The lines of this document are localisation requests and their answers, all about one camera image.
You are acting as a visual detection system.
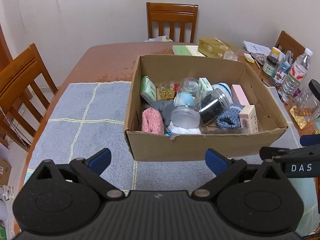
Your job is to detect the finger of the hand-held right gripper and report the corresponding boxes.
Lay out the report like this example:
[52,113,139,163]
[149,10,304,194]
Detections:
[300,135,320,147]
[259,145,320,160]

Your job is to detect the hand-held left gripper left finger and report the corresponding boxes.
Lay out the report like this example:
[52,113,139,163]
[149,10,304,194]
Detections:
[35,148,124,200]

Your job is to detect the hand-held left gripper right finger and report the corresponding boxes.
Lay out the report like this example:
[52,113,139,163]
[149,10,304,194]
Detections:
[191,148,287,200]

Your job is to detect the cardboard box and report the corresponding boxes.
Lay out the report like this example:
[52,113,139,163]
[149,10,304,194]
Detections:
[124,54,289,162]

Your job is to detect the beige carton box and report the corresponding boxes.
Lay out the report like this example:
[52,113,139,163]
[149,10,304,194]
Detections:
[238,105,259,134]

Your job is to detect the white glove blue stripe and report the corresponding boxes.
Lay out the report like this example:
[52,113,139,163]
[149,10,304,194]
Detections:
[165,123,202,135]
[212,83,232,98]

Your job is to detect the blue knitted sock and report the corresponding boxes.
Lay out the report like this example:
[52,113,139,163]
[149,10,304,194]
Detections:
[216,103,244,129]

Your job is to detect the clear plastic jar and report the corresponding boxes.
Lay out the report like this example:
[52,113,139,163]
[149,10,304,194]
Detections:
[171,78,202,128]

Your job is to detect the pink knitted sock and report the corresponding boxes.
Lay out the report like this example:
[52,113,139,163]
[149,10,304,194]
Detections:
[142,107,165,135]

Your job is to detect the pink carton box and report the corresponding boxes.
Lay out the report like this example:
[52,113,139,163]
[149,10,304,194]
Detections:
[230,84,250,106]

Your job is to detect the light blue ball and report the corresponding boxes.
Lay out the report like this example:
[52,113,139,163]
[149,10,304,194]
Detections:
[174,92,194,107]

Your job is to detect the grey cloth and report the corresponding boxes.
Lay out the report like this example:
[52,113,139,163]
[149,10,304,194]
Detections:
[150,99,176,126]

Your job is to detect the green white small box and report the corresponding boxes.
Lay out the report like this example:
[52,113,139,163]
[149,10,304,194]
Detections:
[140,76,158,104]
[198,77,214,98]

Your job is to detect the yellow capsule bottle silver cap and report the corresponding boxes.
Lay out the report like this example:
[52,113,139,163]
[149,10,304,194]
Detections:
[159,81,179,100]

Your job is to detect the gold blister pack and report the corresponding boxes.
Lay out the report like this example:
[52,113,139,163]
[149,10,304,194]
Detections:
[289,105,308,130]

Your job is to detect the blue checked towel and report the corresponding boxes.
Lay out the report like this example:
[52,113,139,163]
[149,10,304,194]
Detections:
[24,81,320,236]

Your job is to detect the large clear jar black lid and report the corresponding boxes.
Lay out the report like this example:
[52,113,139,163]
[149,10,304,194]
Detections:
[295,79,320,122]

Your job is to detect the clear water bottle red label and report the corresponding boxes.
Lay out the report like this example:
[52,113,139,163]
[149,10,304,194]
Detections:
[278,48,313,98]

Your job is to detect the small bottle blue cap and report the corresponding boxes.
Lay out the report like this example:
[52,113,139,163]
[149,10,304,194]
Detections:
[273,61,291,87]

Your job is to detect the small jar green label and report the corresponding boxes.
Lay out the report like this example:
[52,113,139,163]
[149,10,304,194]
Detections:
[261,55,280,77]

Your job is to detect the small bottle yellow lid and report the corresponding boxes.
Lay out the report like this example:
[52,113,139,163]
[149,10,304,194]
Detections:
[268,47,284,63]

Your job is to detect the silver blister pack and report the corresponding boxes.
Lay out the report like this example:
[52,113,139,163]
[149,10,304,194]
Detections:
[251,52,268,66]

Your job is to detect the small cardboard carton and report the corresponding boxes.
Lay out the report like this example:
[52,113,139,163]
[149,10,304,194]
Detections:
[0,158,13,186]

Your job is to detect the wooden dining chair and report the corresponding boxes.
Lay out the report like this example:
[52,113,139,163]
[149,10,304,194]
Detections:
[146,2,199,43]
[0,43,59,153]
[274,30,306,56]

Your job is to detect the clear plastic wrapper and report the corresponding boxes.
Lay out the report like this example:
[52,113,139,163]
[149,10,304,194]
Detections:
[223,50,238,61]

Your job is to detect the white paper sheets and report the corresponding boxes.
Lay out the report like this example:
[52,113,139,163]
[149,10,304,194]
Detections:
[242,40,272,54]

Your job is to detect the golden tissue box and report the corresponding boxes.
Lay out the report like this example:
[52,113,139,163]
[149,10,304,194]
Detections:
[197,37,238,59]

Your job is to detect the white cloth bundle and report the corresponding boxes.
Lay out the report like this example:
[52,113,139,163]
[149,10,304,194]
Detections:
[144,35,173,43]

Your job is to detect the metal chain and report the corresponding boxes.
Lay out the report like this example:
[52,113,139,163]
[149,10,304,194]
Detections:
[0,105,32,151]

